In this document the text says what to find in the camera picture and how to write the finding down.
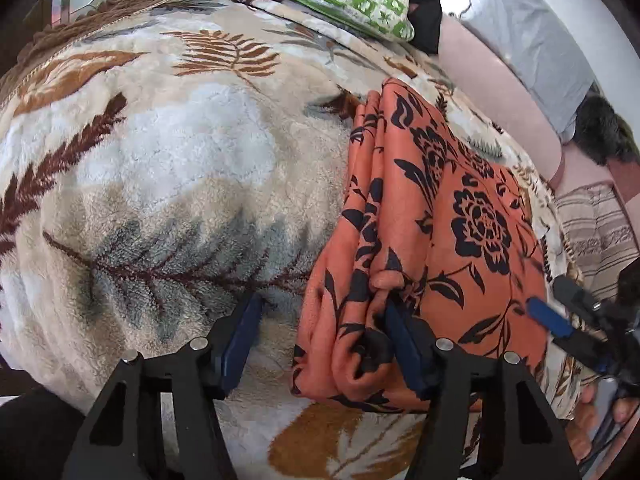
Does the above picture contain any orange black floral garment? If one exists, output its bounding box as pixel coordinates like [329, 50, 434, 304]
[291, 78, 547, 413]

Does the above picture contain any right hand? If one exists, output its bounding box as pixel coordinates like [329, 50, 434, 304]
[564, 383, 639, 463]

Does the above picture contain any striped beige pillow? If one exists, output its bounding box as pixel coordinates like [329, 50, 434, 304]
[555, 183, 639, 299]

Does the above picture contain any dark furry cushion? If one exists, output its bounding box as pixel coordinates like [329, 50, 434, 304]
[573, 94, 639, 166]

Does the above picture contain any pink bed headboard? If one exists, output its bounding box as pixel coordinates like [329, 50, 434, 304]
[438, 15, 640, 229]

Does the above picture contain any cream leaf-print fleece blanket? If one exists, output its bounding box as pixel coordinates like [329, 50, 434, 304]
[1, 0, 579, 479]

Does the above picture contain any grey pillow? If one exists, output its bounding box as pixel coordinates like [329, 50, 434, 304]
[460, 0, 596, 144]

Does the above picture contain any black cloth on pillow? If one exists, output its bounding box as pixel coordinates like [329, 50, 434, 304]
[408, 0, 442, 55]

